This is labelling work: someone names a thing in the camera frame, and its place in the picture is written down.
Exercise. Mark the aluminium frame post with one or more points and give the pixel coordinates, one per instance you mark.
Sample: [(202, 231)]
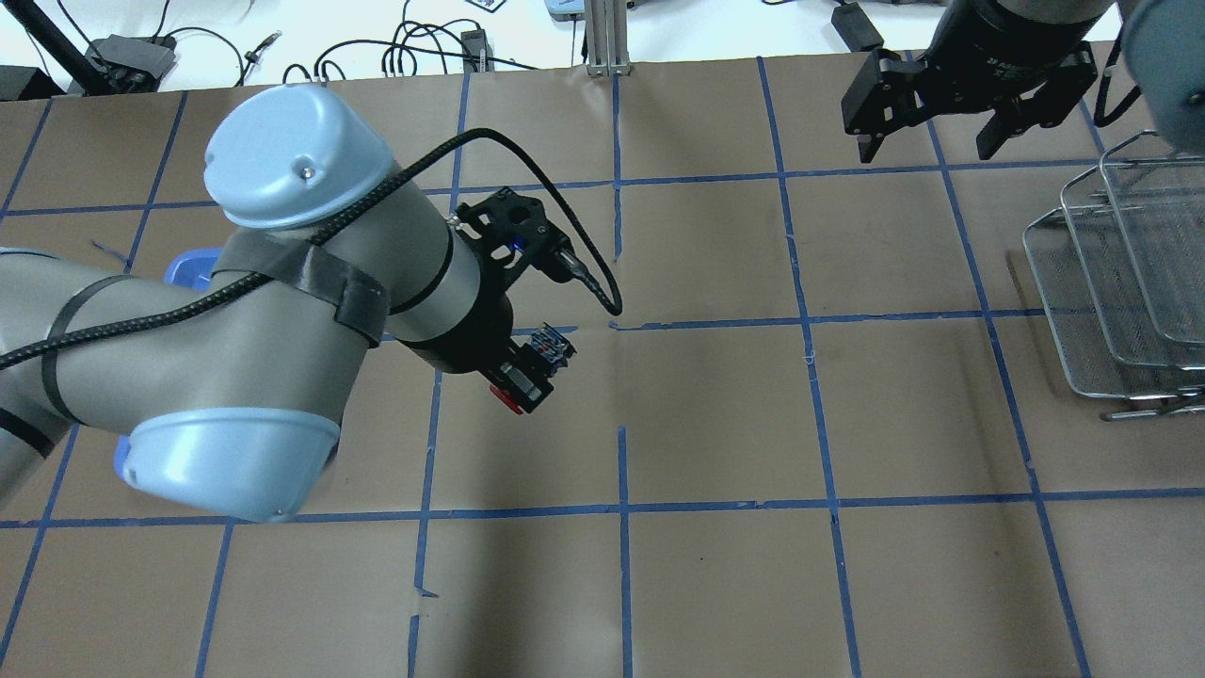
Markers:
[(607, 51)]

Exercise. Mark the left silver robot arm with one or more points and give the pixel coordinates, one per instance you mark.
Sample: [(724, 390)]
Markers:
[(232, 400)]

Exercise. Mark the silver wire mesh shelf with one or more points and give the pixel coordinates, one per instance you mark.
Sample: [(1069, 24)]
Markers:
[(1118, 269)]

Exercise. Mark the black power adapter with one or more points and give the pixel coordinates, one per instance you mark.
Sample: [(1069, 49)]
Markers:
[(854, 27)]

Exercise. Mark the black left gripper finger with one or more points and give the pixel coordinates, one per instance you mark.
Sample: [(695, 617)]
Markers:
[(521, 392), (533, 350)]

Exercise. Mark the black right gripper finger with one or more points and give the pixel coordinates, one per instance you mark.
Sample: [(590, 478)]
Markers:
[(1046, 104), (881, 99)]

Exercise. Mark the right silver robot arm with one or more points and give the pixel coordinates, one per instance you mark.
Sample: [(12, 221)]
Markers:
[(1160, 43)]

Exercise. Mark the black red push button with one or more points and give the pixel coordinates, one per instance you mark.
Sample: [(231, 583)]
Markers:
[(559, 350)]

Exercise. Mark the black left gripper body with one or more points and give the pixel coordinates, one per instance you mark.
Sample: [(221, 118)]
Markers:
[(471, 341)]

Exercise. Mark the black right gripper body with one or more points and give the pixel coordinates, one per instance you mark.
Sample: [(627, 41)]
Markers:
[(1003, 52)]

